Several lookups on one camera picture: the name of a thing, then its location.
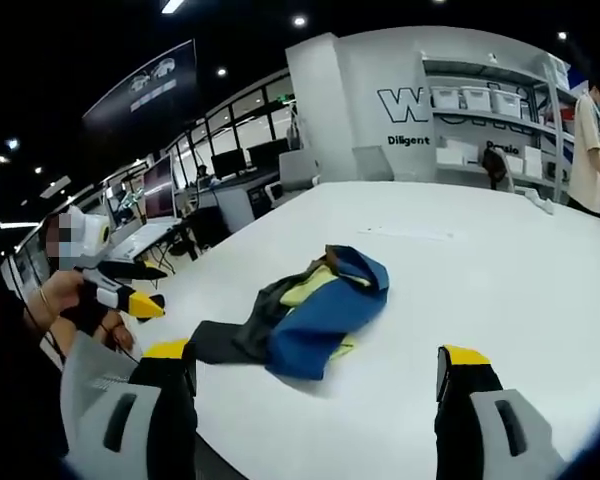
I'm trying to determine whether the person's left hand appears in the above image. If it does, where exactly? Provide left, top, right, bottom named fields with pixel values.
left=38, top=268, right=87, bottom=327

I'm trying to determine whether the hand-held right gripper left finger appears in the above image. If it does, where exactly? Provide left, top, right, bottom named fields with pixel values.
left=59, top=332, right=199, bottom=480

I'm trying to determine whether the grey office chair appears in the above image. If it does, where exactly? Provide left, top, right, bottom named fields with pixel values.
left=277, top=148, right=323, bottom=193

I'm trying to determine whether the black computer monitor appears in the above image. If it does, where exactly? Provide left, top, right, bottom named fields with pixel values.
left=209, top=148, right=247, bottom=181
left=246, top=137, right=292, bottom=170

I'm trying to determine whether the dark hanging banner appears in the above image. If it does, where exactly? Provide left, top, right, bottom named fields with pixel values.
left=81, top=38, right=199, bottom=151

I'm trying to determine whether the white folding desk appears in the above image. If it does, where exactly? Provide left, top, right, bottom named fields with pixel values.
left=108, top=217, right=185, bottom=263

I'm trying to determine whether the grey panel board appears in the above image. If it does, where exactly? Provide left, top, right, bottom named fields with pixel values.
left=352, top=144, right=397, bottom=182

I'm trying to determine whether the dark office chair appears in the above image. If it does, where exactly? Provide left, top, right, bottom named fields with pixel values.
left=481, top=146, right=512, bottom=192

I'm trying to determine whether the person's dark clothing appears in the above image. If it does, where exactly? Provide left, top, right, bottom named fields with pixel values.
left=0, top=269, right=67, bottom=466

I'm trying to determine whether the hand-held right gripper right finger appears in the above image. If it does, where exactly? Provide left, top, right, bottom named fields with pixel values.
left=433, top=343, right=569, bottom=480

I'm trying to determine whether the thin black cable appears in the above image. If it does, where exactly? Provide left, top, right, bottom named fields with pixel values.
left=98, top=319, right=143, bottom=365

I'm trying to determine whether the grey metal storage shelf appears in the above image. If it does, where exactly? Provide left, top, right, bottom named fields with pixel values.
left=421, top=52, right=573, bottom=202

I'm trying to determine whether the blue grey yellow garment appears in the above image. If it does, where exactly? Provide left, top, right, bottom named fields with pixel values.
left=184, top=243, right=392, bottom=382

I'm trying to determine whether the silver framed computer monitor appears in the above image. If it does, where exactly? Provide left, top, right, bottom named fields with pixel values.
left=141, top=152, right=178, bottom=220

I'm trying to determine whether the white storage box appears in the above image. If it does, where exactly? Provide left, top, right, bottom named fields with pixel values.
left=491, top=89, right=525, bottom=120
left=431, top=86, right=462, bottom=110
left=459, top=87, right=493, bottom=113

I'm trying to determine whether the small white cloth item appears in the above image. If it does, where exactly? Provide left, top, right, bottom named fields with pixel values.
left=521, top=187, right=557, bottom=215

